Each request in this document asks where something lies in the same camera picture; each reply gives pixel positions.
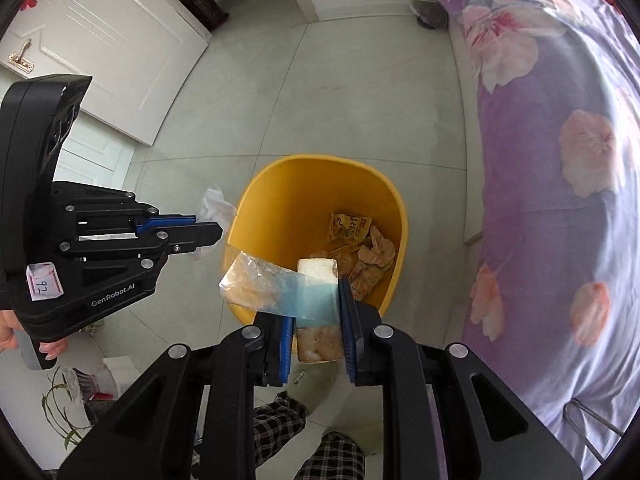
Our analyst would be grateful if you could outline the cake block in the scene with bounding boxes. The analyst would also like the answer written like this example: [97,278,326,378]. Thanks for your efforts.
[296,258,343,363]

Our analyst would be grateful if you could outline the green snack packet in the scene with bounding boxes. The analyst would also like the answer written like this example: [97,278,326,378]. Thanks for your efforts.
[309,224,397,302]

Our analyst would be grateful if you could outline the white tissue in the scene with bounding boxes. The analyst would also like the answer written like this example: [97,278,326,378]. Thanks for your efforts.
[192,185,236,261]

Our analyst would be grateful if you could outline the yellow snack wrapper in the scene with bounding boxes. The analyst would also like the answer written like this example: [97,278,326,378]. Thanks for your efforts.
[328,214,372,244]

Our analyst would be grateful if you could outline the yellow plastic trash bin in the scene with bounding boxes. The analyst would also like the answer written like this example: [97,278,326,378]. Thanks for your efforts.
[221,154,409,314]

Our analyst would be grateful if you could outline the person's left hand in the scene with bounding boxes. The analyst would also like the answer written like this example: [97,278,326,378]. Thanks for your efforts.
[0,310,68,361]

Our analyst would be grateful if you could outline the metal table leg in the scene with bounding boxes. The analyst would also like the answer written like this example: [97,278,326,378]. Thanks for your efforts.
[563,398,626,463]

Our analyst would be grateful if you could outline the clear plastic sheet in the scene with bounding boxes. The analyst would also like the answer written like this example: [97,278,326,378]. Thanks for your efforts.
[218,250,342,325]

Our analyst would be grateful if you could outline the purple floral bed sheet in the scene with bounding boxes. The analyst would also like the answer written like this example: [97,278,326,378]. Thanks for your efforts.
[440,0,639,477]

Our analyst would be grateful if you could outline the plaid trouser legs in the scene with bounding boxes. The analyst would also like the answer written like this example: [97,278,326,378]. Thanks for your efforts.
[253,392,367,479]

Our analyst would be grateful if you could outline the beige slipper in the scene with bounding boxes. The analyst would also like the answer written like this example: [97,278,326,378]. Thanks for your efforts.
[285,362,348,416]

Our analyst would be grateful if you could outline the white panelled door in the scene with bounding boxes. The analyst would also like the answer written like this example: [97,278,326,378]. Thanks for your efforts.
[1,0,210,145]

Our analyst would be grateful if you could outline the dark wicker plant stand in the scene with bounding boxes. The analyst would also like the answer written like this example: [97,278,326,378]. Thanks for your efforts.
[179,0,229,32]

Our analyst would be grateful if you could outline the dark waste basket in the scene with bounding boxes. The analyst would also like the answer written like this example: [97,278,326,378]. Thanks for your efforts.
[409,0,449,30]

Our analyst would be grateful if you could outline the gold door handle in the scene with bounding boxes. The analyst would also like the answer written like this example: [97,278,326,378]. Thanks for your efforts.
[8,38,35,74]

